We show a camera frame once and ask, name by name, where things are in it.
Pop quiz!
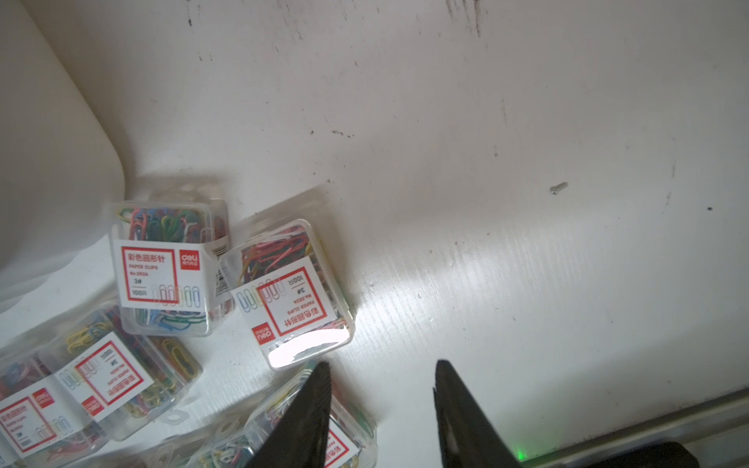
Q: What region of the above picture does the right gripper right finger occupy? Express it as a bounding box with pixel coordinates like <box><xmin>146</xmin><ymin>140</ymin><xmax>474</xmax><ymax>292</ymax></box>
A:
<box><xmin>433</xmin><ymin>360</ymin><xmax>521</xmax><ymax>467</ymax></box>

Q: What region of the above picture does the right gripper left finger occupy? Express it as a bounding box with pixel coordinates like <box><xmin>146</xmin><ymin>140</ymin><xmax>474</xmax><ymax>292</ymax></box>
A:
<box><xmin>245</xmin><ymin>362</ymin><xmax>332</xmax><ymax>467</ymax></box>

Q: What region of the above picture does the paper clip box seventeenth removed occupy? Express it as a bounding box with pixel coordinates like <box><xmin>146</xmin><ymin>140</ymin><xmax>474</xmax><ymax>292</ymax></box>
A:
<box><xmin>244</xmin><ymin>362</ymin><xmax>378</xmax><ymax>467</ymax></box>

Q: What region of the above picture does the paper clip box fifteenth removed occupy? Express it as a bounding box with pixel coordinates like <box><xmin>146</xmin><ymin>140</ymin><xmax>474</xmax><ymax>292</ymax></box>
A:
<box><xmin>186</xmin><ymin>431</ymin><xmax>254</xmax><ymax>468</ymax></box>

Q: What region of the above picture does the white plastic storage tray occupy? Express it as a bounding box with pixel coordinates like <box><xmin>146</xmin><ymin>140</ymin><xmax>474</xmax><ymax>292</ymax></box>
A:
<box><xmin>1</xmin><ymin>1</ymin><xmax>125</xmax><ymax>310</ymax></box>

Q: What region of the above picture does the small loose metal screw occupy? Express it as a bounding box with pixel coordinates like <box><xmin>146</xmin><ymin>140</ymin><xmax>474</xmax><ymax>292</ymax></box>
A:
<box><xmin>549</xmin><ymin>181</ymin><xmax>569</xmax><ymax>195</ymax></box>

